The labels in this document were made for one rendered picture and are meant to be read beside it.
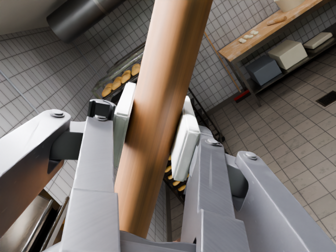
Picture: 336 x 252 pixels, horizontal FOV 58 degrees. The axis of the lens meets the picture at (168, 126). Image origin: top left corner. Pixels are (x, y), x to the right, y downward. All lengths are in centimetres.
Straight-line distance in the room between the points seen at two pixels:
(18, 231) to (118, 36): 388
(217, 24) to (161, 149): 507
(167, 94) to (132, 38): 502
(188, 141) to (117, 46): 508
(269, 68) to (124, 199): 464
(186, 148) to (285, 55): 470
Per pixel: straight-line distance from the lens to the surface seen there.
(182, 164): 16
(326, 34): 523
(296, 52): 490
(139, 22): 515
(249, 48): 450
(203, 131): 18
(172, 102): 17
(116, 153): 16
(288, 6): 498
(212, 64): 529
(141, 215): 20
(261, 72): 477
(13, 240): 184
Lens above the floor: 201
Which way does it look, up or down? 18 degrees down
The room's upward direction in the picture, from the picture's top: 37 degrees counter-clockwise
